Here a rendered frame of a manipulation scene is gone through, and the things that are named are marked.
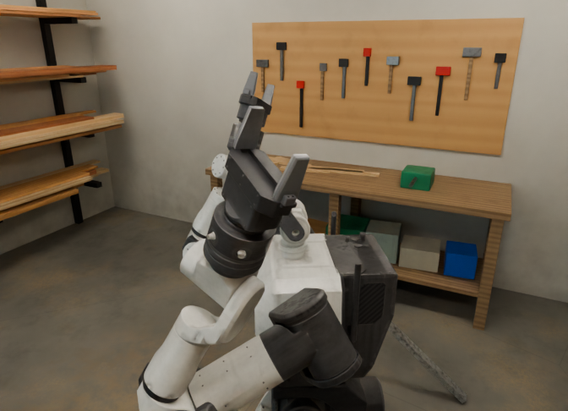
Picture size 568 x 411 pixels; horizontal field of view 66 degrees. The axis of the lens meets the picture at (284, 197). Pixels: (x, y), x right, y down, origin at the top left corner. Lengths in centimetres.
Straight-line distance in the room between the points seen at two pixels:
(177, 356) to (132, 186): 447
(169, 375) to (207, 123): 365
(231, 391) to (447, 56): 293
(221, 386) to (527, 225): 308
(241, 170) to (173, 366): 33
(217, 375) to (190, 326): 14
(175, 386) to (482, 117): 298
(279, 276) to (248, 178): 40
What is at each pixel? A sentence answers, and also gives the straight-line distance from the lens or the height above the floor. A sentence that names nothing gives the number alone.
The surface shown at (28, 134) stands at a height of 110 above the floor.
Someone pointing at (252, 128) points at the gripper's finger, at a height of 171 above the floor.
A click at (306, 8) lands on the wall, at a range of 370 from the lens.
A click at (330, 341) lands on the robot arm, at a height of 134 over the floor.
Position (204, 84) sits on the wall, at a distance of 421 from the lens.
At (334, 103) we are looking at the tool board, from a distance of 361.
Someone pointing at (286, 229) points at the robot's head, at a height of 146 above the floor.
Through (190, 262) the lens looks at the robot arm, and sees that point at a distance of 66.
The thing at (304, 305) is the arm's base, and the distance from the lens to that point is 77.
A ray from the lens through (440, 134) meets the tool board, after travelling 346.
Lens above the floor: 182
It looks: 20 degrees down
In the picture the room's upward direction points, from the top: straight up
